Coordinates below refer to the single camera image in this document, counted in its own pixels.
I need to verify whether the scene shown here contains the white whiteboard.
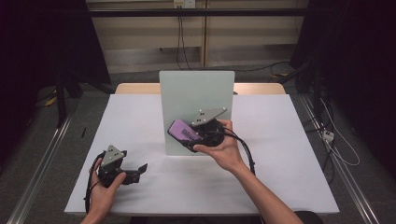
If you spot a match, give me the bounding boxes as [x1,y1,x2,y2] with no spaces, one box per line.
[159,70,236,157]

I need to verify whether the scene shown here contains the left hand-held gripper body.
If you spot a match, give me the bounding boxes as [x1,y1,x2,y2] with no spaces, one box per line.
[97,145,141,188]

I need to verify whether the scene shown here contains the white table cover sheet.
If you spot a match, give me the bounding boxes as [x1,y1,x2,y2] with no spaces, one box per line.
[64,93,340,217]

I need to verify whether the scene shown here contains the white power strip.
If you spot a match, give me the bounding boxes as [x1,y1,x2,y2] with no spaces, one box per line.
[321,129,336,144]

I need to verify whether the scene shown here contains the wooden table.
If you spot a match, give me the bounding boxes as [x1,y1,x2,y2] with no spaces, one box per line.
[115,82,287,95]

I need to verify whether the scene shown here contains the purple whiteboard eraser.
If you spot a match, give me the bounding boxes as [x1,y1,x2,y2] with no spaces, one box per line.
[167,119,204,143]

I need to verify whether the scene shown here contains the black floor cables bundle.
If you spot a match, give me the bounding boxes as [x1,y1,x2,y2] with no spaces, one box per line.
[304,98,336,185]

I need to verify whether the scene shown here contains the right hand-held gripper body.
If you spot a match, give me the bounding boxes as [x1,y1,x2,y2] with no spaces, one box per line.
[191,106,228,147]

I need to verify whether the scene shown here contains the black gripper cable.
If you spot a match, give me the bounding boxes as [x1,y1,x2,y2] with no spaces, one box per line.
[206,126,257,175]
[83,150,107,215]

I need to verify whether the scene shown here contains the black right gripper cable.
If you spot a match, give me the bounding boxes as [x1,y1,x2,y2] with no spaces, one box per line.
[206,126,257,175]

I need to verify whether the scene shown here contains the person's right hand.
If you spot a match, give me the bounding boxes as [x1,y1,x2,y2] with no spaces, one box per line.
[192,119,246,174]

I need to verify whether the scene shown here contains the black hanging cable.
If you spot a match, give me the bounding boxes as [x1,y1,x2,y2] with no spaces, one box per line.
[180,15,291,73]
[176,15,185,71]

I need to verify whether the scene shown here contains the white floor cable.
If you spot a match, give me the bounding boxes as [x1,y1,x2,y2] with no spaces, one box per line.
[319,97,361,167]

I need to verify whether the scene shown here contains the aluminium floor rail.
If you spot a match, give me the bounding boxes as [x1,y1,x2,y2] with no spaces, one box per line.
[6,114,75,224]
[299,93,381,224]

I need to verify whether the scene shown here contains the black horizontal crossbar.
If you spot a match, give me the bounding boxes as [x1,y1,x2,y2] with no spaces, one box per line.
[88,7,310,18]

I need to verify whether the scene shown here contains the black metal stand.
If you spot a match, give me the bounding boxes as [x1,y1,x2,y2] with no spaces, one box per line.
[53,70,114,129]
[276,60,325,119]

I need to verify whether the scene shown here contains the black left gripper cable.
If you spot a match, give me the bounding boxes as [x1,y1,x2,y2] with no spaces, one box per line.
[83,150,107,215]

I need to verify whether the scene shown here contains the white wall socket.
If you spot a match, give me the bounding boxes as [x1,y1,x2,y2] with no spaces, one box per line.
[173,0,197,9]

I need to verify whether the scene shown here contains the dark curtain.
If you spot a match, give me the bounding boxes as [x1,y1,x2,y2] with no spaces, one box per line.
[290,0,396,179]
[0,0,112,164]

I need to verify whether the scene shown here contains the person's left hand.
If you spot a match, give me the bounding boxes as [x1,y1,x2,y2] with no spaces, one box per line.
[88,157,127,216]

